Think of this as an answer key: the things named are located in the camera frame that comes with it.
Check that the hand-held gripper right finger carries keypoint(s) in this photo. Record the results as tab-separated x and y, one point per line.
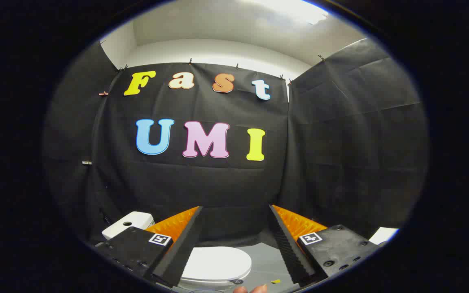
289	252

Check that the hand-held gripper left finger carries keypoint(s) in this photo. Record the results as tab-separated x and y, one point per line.
179	252

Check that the black backdrop cloth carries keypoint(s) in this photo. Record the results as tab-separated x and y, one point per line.
218	183

